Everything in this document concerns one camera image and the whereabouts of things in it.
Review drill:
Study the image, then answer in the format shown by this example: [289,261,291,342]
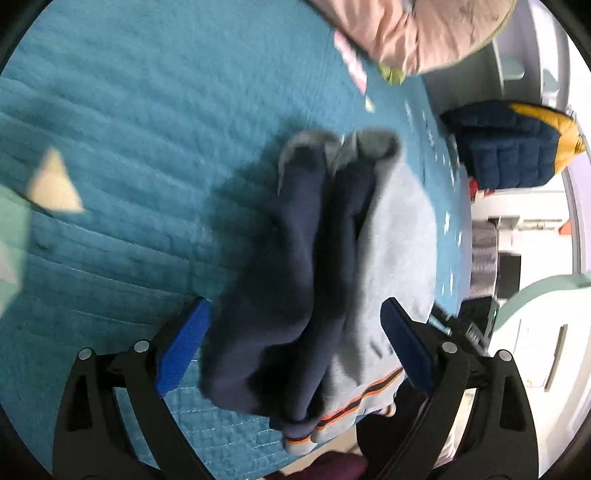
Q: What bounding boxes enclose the green padded cloth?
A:
[378,64,408,87]

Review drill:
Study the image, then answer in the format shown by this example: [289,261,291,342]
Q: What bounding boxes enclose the dark maroon cloth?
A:
[276,451,370,480]

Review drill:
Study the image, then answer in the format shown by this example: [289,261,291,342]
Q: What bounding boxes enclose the grey navy sweatshirt orange stripes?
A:
[198,128,439,457]

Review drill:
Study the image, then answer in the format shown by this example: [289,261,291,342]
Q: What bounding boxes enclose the pale green curved furniture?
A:
[496,272,591,334]

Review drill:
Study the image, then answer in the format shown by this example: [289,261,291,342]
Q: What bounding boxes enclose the teal quilted bedspread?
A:
[0,0,474,480]

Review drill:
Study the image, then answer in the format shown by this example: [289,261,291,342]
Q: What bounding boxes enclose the navy yellow puffer jacket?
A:
[440,99,587,191]

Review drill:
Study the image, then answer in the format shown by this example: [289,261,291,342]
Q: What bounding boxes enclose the pale grey bed headboard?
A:
[422,0,573,114]

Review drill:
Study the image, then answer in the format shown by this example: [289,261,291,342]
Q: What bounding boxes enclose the pink puffer jacket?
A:
[307,0,515,77]

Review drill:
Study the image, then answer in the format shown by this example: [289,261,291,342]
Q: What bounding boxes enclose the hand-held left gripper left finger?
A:
[52,297,211,480]

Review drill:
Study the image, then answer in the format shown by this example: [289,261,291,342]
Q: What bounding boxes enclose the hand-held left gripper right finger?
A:
[380,297,539,480]

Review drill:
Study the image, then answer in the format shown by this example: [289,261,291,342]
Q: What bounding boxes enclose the white cabinet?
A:
[489,286,583,444]

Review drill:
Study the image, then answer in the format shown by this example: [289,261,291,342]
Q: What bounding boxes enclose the grey patterned cloth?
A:
[471,220,500,303]

